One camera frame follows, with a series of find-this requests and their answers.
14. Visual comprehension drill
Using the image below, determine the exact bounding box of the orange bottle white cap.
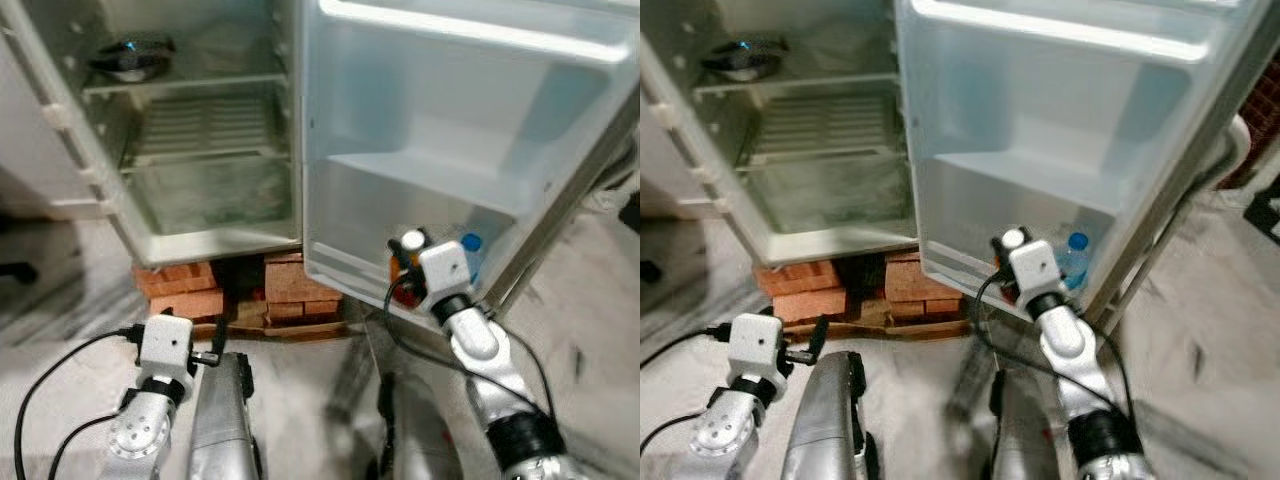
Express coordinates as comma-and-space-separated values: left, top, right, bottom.
992, 227, 1028, 305
389, 228, 429, 309

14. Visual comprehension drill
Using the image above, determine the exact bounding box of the silver fridge door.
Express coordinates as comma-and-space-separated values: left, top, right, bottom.
298, 0, 641, 333
893, 0, 1280, 329

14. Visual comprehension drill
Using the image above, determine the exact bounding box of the glass fridge shelf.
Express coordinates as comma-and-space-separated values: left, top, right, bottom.
690, 70, 903, 99
82, 70, 293, 99

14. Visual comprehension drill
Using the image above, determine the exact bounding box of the wooden pallet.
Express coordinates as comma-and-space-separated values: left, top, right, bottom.
188, 298, 353, 343
800, 298, 973, 339

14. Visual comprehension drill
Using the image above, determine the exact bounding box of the red brick stack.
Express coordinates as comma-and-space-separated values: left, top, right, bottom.
753, 260, 843, 323
262, 252, 348, 327
133, 260, 227, 323
883, 250, 969, 323

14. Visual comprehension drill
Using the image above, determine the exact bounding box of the blue cap water bottle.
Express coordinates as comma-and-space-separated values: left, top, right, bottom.
1059, 231, 1093, 293
457, 232, 488, 289

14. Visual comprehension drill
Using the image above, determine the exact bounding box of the clear crisper drawer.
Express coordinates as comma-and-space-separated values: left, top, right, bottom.
120, 155, 298, 238
738, 157, 915, 238

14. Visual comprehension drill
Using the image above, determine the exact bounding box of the silver right robot leg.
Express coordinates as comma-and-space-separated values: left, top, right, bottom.
374, 370, 463, 480
983, 368, 1053, 480

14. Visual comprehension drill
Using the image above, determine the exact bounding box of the white blue plastic chair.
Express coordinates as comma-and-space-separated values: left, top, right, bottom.
1214, 114, 1253, 193

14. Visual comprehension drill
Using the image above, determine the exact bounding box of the black box with papers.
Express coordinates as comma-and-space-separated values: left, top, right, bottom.
1244, 188, 1280, 247

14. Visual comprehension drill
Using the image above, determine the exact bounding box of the black bowl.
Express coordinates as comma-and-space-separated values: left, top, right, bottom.
699, 35, 787, 83
87, 33, 178, 84

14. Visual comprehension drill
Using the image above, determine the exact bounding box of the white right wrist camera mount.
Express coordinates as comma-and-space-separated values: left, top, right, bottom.
1009, 239, 1063, 300
417, 240, 474, 303

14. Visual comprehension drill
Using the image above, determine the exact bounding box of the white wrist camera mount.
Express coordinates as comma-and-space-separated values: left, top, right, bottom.
1009, 239, 1063, 300
137, 312, 197, 388
727, 312, 788, 388
417, 240, 474, 303

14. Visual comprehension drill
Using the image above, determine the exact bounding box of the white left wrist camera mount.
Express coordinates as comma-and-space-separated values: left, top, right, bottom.
727, 312, 788, 388
137, 312, 197, 388

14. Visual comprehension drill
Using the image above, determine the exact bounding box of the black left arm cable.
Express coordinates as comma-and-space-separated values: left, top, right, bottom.
14, 324, 143, 480
640, 322, 733, 480

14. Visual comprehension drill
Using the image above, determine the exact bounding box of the white wire fridge shelf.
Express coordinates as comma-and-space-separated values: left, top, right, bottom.
122, 94, 293, 168
738, 94, 903, 168

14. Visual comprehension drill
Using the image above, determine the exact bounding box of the wide red tiled door post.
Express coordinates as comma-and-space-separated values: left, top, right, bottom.
1240, 68, 1280, 191

